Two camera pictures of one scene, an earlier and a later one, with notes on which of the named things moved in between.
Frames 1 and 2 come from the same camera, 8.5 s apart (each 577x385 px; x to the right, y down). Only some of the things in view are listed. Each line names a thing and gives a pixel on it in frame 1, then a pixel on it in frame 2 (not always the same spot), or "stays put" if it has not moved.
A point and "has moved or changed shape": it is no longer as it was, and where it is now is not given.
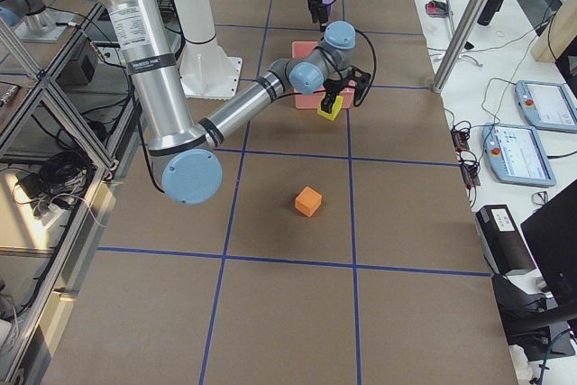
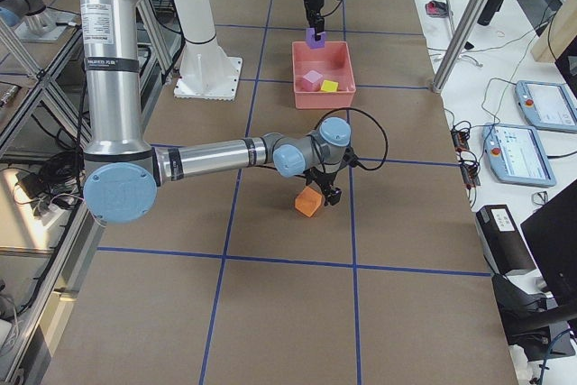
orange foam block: x=307 y=201 stays put
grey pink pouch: x=436 y=9 stays put
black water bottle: x=493 y=4 stays put
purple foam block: x=327 y=1 -> x=310 y=39
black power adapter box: x=504 y=247 stays put
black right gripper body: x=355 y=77 -> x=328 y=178
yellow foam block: x=334 y=110 has moved or changed shape
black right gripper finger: x=326 y=103 -> x=334 y=196
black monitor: x=552 y=235 stays put
